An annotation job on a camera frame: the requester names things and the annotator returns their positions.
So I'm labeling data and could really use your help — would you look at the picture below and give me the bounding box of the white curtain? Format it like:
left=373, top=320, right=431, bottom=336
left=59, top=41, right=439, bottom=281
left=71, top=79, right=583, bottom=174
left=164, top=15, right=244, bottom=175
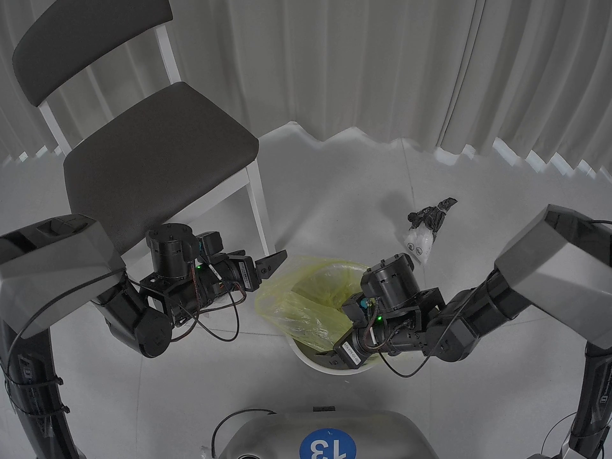
left=0, top=0, right=493, bottom=164
left=434, top=0, right=612, bottom=183

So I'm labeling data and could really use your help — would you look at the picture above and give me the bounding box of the yellow plastic bag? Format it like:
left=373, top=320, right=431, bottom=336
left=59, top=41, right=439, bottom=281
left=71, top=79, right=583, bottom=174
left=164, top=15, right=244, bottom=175
left=255, top=255, right=383, bottom=368

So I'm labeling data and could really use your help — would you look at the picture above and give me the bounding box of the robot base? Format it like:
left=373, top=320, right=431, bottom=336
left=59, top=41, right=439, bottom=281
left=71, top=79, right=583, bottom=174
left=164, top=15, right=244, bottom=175
left=224, top=405, right=438, bottom=459

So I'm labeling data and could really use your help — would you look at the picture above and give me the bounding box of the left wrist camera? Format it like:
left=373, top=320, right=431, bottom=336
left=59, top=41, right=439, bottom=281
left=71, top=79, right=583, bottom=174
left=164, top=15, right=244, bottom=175
left=195, top=231, right=245, bottom=263

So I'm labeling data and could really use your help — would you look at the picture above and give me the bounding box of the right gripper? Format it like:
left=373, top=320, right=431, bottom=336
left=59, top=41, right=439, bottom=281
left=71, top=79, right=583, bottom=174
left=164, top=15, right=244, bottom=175
left=317, top=322, right=425, bottom=368

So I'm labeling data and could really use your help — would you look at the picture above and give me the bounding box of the dark grey white-framed chair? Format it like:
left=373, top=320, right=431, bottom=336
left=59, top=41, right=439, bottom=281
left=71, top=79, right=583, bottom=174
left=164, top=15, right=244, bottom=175
left=12, top=0, right=278, bottom=267

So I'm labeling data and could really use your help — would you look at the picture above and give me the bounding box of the white trash bin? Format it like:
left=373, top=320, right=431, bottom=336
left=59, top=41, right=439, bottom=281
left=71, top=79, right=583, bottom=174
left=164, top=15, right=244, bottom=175
left=286, top=259, right=383, bottom=376

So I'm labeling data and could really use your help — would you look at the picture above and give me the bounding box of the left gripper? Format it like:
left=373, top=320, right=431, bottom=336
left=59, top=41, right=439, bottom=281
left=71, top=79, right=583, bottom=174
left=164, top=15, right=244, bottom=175
left=193, top=250, right=289, bottom=306

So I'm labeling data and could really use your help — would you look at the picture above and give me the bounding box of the black cable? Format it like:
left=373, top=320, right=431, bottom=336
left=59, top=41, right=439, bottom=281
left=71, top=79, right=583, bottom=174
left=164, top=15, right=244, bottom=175
left=189, top=287, right=241, bottom=343
left=378, top=349, right=433, bottom=378
left=540, top=412, right=579, bottom=459

